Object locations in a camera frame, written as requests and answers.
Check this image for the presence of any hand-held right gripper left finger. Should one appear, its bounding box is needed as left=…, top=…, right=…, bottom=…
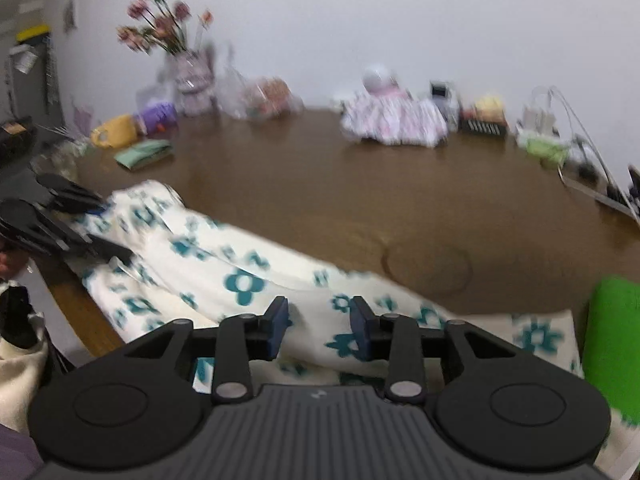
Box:
left=124, top=296, right=291, bottom=405

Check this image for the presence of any white power strip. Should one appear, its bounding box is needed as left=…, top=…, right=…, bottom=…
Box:
left=515, top=125, right=556, bottom=145

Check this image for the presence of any knit-covered vase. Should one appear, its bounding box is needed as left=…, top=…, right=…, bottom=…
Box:
left=167, top=50, right=217, bottom=116

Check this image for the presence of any dark box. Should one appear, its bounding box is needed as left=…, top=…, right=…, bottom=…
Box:
left=459, top=110, right=508, bottom=136

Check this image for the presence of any grey cabinet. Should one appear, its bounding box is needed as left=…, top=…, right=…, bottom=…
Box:
left=0, top=22, right=63, bottom=121

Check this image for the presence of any person's purple garment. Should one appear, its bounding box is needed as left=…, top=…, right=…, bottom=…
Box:
left=0, top=422, right=46, bottom=480

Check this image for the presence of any cream fleece cloth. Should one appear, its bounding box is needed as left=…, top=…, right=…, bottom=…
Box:
left=0, top=280, right=51, bottom=431

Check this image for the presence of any yellow note stack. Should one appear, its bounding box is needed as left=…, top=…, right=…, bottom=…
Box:
left=472, top=95, right=503, bottom=116

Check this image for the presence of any white cable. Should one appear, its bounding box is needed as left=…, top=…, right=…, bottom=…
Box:
left=532, top=85, right=640, bottom=221

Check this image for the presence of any lilac floral garment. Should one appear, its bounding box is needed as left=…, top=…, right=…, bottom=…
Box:
left=340, top=85, right=449, bottom=148

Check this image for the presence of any green fabric pouch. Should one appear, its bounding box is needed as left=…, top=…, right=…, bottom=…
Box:
left=114, top=140, right=173, bottom=170

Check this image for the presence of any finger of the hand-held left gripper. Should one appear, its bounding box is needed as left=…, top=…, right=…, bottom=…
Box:
left=30, top=220, right=133, bottom=265
left=55, top=187, right=108, bottom=213

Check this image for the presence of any white round speaker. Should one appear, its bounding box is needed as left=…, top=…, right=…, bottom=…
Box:
left=362, top=64, right=398, bottom=92

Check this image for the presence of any purple tissue pack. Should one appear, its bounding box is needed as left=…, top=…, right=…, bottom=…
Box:
left=135, top=100, right=180, bottom=136

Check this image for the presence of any dried rose bouquet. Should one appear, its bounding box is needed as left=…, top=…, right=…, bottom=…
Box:
left=117, top=0, right=216, bottom=56

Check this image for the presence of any yellow cup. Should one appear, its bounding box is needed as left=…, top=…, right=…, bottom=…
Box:
left=91, top=115, right=141, bottom=150

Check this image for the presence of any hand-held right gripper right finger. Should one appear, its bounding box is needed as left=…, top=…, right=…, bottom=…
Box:
left=350, top=296, right=518, bottom=405

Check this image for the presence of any cream dress with teal flowers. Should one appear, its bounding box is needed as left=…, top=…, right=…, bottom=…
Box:
left=70, top=180, right=640, bottom=480

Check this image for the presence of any bright green case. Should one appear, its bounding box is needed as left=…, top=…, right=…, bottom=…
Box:
left=582, top=277, right=640, bottom=413

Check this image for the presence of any clear plastic bag of snacks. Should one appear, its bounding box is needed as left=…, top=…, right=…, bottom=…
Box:
left=215, top=67, right=303, bottom=120

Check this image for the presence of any small black white box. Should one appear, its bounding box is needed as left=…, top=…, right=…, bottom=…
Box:
left=429, top=80, right=461, bottom=131

